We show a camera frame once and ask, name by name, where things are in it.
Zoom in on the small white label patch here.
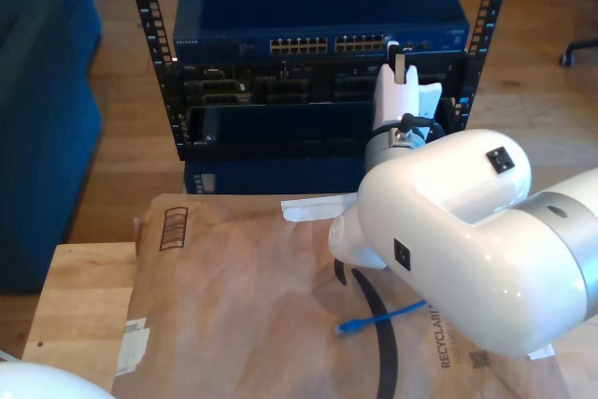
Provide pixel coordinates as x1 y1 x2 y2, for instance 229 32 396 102
526 341 556 362

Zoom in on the black rack server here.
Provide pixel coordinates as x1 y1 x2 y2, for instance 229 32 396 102
158 55 468 106

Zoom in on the white tape strip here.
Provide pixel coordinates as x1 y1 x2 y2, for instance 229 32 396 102
280 192 361 223

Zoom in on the brown paper mailer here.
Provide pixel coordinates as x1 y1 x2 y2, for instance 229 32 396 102
111 191 569 399

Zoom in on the white shipping label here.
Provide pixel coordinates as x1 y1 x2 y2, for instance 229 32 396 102
115 317 151 378

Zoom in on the large blue sofa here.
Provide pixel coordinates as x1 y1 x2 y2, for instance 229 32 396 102
0 0 103 295

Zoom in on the black office chair base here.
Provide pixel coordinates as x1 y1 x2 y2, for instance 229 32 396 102
559 0 598 68

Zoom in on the blue network switch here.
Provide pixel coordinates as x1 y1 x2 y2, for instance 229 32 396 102
171 0 471 64

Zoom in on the black equipment rack frame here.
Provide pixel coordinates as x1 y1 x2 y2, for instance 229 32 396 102
124 0 518 162

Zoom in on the black camera cable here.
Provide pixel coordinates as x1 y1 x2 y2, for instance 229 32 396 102
380 112 446 144

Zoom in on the blue network cable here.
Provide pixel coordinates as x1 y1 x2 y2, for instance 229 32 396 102
335 299 430 337

